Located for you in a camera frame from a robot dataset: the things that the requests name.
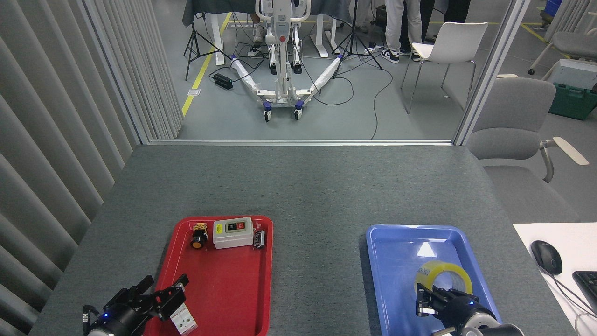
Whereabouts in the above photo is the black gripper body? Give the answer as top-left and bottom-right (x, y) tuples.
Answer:
(97, 299), (155, 336)
(440, 292), (486, 328)

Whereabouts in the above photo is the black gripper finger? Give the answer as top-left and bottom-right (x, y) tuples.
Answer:
(153, 273), (190, 321)
(116, 274), (155, 305)
(415, 288), (444, 318)
(431, 283), (468, 300)

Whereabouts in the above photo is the yellow tape roll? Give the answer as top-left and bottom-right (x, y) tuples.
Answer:
(415, 260), (473, 299)

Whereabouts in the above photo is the blue plastic tray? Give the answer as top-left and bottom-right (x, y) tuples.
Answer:
(366, 224), (509, 336)

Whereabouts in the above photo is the red plastic tray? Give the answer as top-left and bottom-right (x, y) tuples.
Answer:
(143, 215), (274, 336)

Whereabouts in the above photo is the black yellow push button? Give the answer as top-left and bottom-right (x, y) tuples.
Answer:
(190, 223), (208, 249)

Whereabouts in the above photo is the black computer mouse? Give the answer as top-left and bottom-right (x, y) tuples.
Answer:
(530, 240), (563, 275)

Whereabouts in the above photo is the black keyboard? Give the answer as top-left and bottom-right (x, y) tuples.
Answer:
(572, 271), (597, 314)

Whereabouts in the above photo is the grey office chair with armrest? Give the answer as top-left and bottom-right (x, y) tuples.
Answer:
(466, 77), (590, 224)

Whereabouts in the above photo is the green plastic bin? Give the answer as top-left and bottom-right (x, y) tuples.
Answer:
(548, 83), (597, 121)

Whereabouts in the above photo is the white stand on wheels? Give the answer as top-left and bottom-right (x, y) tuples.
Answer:
(230, 0), (344, 123)

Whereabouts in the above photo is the black tripod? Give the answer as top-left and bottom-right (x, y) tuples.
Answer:
(183, 12), (232, 81)
(332, 0), (383, 79)

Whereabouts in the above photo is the white plastic chair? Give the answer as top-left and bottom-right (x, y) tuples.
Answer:
(400, 22), (489, 115)

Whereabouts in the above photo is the grey box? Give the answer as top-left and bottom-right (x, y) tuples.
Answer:
(543, 59), (597, 90)

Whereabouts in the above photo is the person in light trousers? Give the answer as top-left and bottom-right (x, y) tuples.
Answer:
(380, 0), (423, 63)

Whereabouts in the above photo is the grey chair on castors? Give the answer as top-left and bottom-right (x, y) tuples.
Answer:
(528, 31), (597, 75)

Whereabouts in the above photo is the person in dark trousers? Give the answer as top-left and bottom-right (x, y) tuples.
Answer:
(420, 0), (472, 42)

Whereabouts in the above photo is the white two-button switch box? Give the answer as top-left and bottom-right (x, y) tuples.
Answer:
(213, 217), (254, 249)

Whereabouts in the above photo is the mouse cable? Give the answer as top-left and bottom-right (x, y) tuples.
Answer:
(543, 266), (597, 322)

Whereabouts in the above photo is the black floor cable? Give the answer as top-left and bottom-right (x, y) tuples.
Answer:
(371, 51), (395, 140)

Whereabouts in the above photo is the silver aluminium post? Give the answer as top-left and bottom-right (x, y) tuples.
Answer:
(453, 0), (532, 146)

